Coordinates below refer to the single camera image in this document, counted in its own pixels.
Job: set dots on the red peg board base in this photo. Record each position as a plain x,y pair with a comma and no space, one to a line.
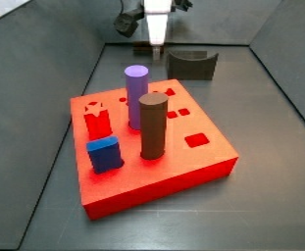
130,166

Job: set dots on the purple cylinder peg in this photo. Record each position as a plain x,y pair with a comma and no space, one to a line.
137,87

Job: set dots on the black curved fixture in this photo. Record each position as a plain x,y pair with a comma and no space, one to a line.
190,65

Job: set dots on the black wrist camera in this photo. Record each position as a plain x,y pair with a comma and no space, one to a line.
126,22

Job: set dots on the brown three prong object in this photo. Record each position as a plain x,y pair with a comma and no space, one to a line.
142,47

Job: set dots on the blue block peg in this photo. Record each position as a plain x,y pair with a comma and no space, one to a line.
105,154

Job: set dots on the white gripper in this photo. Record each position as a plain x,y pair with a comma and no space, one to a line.
156,11

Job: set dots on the brown cylinder peg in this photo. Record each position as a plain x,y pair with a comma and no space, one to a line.
153,124

